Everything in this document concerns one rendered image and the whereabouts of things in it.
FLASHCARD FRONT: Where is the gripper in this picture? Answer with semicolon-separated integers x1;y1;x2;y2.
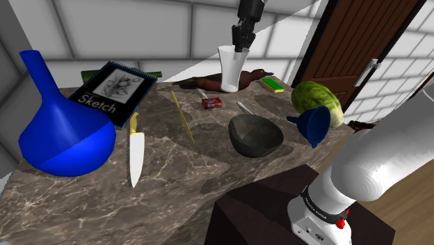
231;0;266;54

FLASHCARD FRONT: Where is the white tall vase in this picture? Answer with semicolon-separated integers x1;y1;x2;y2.
217;45;250;93

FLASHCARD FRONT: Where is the green and yellow sponge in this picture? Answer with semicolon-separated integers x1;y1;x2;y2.
261;77;285;93

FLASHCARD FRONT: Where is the brown duck figure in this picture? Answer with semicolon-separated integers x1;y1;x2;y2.
172;68;275;93

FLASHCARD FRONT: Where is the green cabbage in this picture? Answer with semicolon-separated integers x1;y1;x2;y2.
291;81;345;129

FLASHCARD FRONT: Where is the brown wooden door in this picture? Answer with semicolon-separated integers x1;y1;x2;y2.
291;0;428;113

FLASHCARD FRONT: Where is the thin yellow stick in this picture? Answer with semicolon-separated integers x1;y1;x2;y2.
170;90;196;144

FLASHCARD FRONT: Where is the blue funnel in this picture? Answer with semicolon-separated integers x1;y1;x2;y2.
286;105;332;149

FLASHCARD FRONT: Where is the black spiral sketch book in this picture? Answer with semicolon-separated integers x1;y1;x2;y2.
68;61;159;130

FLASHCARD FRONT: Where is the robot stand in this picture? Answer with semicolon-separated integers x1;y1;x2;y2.
204;164;396;245

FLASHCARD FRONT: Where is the blue round-bellied vase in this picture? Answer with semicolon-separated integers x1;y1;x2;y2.
18;49;117;177

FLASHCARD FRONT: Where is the red block with grey handle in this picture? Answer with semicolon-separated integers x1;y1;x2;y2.
198;88;223;111

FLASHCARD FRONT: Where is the dark wok with handle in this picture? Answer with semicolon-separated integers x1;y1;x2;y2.
227;101;285;159

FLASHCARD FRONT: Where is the yellow-handled kitchen knife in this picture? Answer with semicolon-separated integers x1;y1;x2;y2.
129;111;145;189

